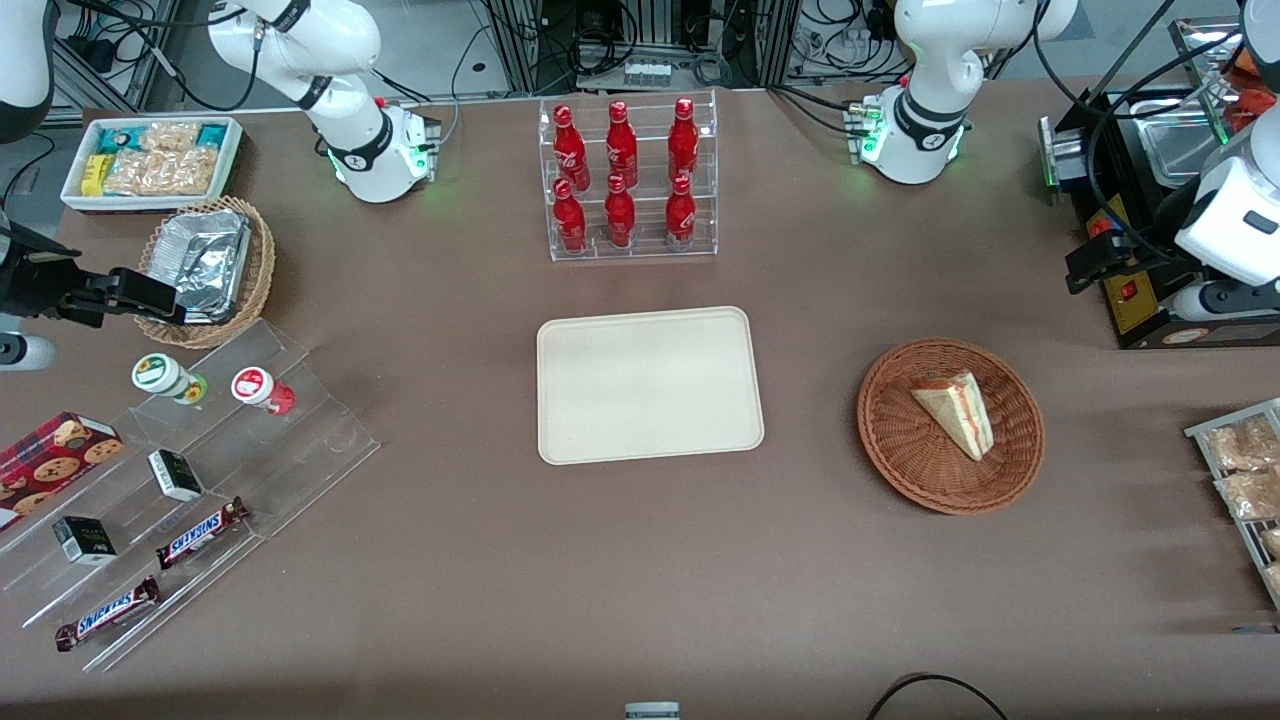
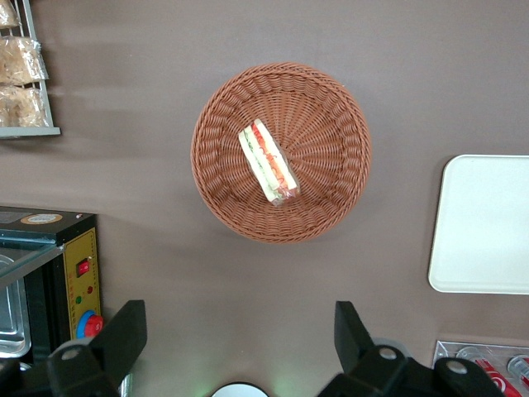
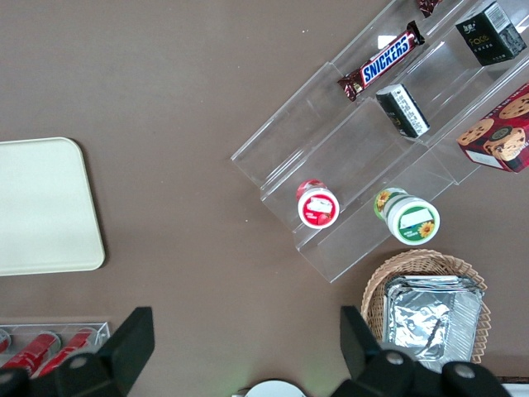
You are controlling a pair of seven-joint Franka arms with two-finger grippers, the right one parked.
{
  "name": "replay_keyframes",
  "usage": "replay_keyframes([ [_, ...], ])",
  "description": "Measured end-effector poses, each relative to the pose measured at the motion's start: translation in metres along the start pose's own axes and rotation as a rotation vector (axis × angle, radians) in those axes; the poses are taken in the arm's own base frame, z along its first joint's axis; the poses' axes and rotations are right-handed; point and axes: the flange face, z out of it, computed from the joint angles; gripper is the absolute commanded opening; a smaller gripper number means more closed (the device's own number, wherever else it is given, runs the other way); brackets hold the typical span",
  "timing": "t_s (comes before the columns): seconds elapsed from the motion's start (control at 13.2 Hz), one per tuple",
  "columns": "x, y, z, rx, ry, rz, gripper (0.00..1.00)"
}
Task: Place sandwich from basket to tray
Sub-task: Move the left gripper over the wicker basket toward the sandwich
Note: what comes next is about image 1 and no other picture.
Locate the small clear snack bag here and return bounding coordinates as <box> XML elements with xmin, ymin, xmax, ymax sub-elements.
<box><xmin>138</xmin><ymin>121</ymin><xmax>202</xmax><ymax>154</ymax></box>

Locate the brown wicker basket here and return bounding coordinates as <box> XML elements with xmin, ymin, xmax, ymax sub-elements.
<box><xmin>857</xmin><ymin>337</ymin><xmax>1047</xmax><ymax>517</ymax></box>

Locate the red cola bottle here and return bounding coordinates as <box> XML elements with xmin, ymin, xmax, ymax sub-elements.
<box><xmin>605</xmin><ymin>100</ymin><xmax>639</xmax><ymax>189</ymax></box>
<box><xmin>552</xmin><ymin>104</ymin><xmax>592</xmax><ymax>193</ymax></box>
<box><xmin>667</xmin><ymin>97</ymin><xmax>700</xmax><ymax>183</ymax></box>
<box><xmin>665</xmin><ymin>175</ymin><xmax>697</xmax><ymax>251</ymax></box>
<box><xmin>604</xmin><ymin>174</ymin><xmax>637</xmax><ymax>249</ymax></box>
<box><xmin>552</xmin><ymin>178</ymin><xmax>589</xmax><ymax>254</ymax></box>

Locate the triangular sandwich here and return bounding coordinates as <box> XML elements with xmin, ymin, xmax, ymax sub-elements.
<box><xmin>910</xmin><ymin>371</ymin><xmax>995</xmax><ymax>462</ymax></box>

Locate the white plastic snack bin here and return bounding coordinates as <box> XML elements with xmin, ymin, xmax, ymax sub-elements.
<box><xmin>60</xmin><ymin>116</ymin><xmax>244</xmax><ymax>215</ymax></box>

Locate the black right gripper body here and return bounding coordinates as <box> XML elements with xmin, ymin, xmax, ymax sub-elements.
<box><xmin>0</xmin><ymin>224</ymin><xmax>117</xmax><ymax>329</ymax></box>

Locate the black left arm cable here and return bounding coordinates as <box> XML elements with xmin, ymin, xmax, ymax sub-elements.
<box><xmin>1030</xmin><ymin>0</ymin><xmax>1247</xmax><ymax>266</ymax></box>

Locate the red lid yogurt cup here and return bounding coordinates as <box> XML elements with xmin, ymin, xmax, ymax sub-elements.
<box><xmin>231</xmin><ymin>366</ymin><xmax>297</xmax><ymax>417</ymax></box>

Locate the clear acrylic stepped stand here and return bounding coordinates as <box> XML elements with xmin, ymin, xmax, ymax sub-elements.
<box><xmin>0</xmin><ymin>318</ymin><xmax>382</xmax><ymax>673</ymax></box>

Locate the tray of packaged snacks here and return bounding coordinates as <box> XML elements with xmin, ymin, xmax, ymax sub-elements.
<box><xmin>1185</xmin><ymin>398</ymin><xmax>1280</xmax><ymax>613</ymax></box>

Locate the aluminium foil container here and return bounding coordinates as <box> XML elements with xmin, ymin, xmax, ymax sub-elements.
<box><xmin>150</xmin><ymin>208</ymin><xmax>253</xmax><ymax>324</ymax></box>

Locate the black looped cable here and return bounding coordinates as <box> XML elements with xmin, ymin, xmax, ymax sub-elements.
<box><xmin>865</xmin><ymin>672</ymin><xmax>1011</xmax><ymax>720</ymax></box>

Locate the green lid yogurt cup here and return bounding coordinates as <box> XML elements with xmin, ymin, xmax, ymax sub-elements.
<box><xmin>131</xmin><ymin>352</ymin><xmax>209</xmax><ymax>405</ymax></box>

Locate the large clear snack bag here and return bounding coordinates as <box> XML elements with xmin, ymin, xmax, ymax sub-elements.
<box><xmin>103</xmin><ymin>147</ymin><xmax>220</xmax><ymax>198</ymax></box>

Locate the clear acrylic bottle rack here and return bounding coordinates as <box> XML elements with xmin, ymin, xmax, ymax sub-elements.
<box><xmin>538</xmin><ymin>90</ymin><xmax>719</xmax><ymax>263</ymax></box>

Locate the Snickers chocolate bar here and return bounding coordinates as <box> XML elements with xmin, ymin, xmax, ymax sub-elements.
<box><xmin>155</xmin><ymin>496</ymin><xmax>251</xmax><ymax>571</ymax></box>
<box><xmin>55</xmin><ymin>576</ymin><xmax>162</xmax><ymax>653</ymax></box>

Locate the black hot dog warmer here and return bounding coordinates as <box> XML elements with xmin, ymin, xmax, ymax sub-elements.
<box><xmin>1038</xmin><ymin>15</ymin><xmax>1280</xmax><ymax>351</ymax></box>

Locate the light wicker basket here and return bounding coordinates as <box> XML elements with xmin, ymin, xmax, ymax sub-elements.
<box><xmin>133</xmin><ymin>196</ymin><xmax>277</xmax><ymax>350</ymax></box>

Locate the aluminium frame post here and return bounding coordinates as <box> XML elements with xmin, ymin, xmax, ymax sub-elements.
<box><xmin>488</xmin><ymin>0</ymin><xmax>547</xmax><ymax>97</ymax></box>
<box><xmin>745</xmin><ymin>0</ymin><xmax>803</xmax><ymax>91</ymax></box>

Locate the red cookie box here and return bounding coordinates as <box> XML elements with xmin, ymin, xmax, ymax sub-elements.
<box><xmin>0</xmin><ymin>411</ymin><xmax>124</xmax><ymax>532</ymax></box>

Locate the beige plastic tray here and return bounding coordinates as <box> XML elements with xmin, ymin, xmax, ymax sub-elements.
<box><xmin>536</xmin><ymin>306</ymin><xmax>766</xmax><ymax>467</ymax></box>

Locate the steel pan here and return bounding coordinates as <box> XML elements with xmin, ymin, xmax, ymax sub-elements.
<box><xmin>1138</xmin><ymin>110</ymin><xmax>1223</xmax><ymax>189</ymax></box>

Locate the small black box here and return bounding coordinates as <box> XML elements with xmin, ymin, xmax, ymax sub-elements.
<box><xmin>147</xmin><ymin>449</ymin><xmax>205</xmax><ymax>503</ymax></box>
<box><xmin>52</xmin><ymin>515</ymin><xmax>118</xmax><ymax>567</ymax></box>

